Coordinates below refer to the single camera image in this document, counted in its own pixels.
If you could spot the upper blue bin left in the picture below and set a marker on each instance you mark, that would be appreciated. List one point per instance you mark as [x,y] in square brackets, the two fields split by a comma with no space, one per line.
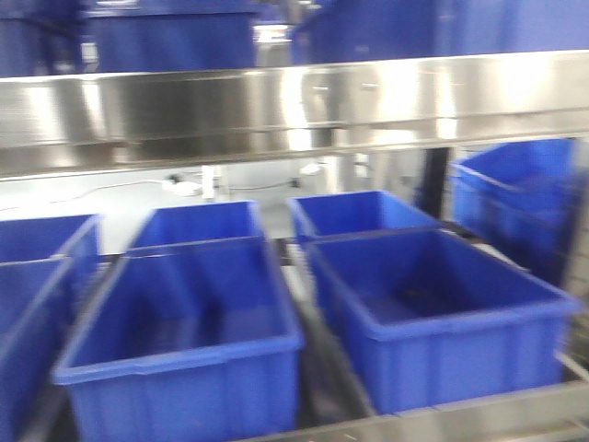
[40,38]

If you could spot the blue bin front center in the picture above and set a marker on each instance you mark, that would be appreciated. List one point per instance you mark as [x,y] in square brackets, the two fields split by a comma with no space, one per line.
[187,343]

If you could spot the blue bin rear left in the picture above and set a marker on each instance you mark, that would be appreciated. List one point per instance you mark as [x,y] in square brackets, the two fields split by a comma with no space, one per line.
[72,236]

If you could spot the blue bin front right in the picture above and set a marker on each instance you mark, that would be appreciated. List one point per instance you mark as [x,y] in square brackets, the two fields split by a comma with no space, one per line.
[428,319]

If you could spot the dark blue upper bin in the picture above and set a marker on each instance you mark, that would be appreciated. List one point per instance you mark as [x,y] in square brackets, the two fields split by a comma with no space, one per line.
[352,31]

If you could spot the blue bin front left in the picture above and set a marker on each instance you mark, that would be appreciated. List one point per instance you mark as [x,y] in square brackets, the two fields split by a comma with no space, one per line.
[34,310]

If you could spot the blue tilted bin right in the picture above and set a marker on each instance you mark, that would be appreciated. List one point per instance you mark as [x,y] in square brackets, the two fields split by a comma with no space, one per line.
[521,198]

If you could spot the upper blue bin center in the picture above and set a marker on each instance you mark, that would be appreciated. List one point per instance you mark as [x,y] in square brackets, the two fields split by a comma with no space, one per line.
[166,36]

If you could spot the blue bin rear center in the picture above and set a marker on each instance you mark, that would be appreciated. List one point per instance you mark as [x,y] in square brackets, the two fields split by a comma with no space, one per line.
[199,222]

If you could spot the stainless steel shelf beam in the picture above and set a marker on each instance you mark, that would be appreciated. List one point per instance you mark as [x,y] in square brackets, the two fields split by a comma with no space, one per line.
[57,126]

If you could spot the blue bin rear right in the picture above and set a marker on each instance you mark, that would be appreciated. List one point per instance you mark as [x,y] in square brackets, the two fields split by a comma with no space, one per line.
[347,213]

